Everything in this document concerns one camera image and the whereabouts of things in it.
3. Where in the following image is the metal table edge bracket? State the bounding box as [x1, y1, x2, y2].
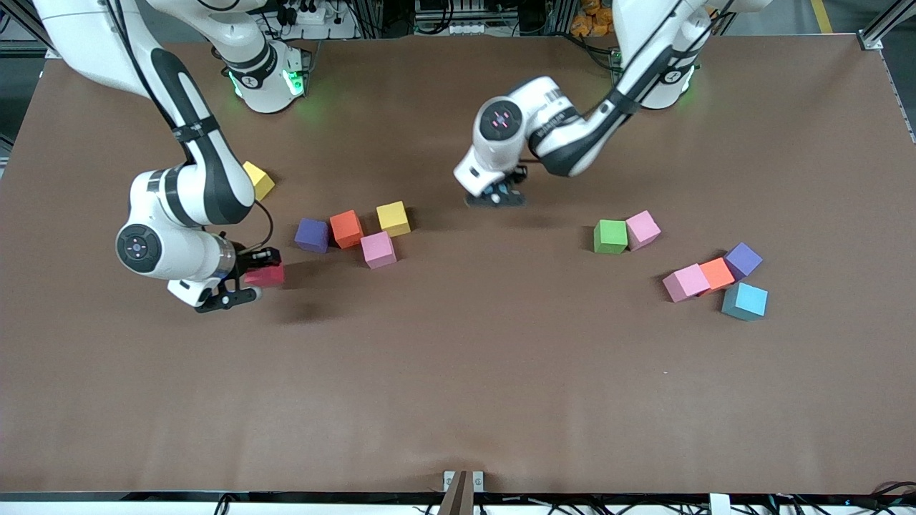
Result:
[443, 470, 484, 494]

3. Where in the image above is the red foam cube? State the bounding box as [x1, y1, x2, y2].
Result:
[245, 263, 286, 289]

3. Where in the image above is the pink foam cube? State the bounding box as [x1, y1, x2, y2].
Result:
[625, 210, 662, 251]
[360, 231, 397, 270]
[662, 263, 711, 303]

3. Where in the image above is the green foam cube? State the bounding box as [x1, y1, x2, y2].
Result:
[593, 219, 629, 255]

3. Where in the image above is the yellow foam cube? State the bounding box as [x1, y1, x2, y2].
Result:
[242, 160, 276, 202]
[376, 201, 412, 238]

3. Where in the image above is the orange foam cube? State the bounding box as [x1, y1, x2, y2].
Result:
[329, 210, 365, 250]
[698, 257, 736, 295]

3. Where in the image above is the white power strip with plugs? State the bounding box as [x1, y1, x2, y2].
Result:
[276, 0, 359, 40]

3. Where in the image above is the bag of orange items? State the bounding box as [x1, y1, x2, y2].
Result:
[570, 0, 620, 38]

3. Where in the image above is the purple foam cube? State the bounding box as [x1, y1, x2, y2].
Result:
[723, 242, 764, 281]
[294, 217, 331, 254]

